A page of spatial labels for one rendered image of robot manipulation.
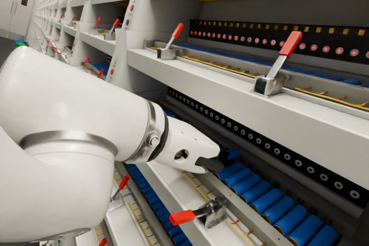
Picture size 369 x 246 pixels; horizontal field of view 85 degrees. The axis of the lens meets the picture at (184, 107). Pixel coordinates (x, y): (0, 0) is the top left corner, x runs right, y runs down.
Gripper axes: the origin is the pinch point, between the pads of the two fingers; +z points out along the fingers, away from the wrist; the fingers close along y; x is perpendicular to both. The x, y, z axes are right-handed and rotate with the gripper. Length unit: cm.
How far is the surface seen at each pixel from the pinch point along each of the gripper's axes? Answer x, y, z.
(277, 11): -34.3, 9.4, 7.0
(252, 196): 2.0, -8.9, 2.1
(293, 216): 0.7, -14.5, 3.8
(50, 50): 22, 247, -7
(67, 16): -16, 177, -14
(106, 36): -12, 62, -10
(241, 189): 2.2, -6.9, 1.8
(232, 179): 1.9, -4.6, 2.0
